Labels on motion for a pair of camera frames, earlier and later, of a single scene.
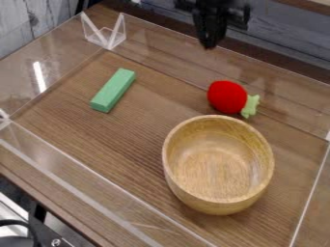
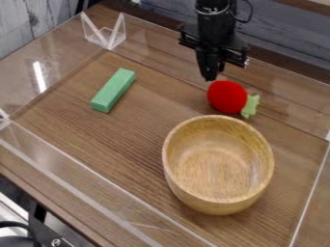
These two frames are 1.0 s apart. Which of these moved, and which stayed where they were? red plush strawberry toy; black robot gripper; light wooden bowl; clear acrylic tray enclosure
Moved: black robot gripper
Stayed: clear acrylic tray enclosure; red plush strawberry toy; light wooden bowl
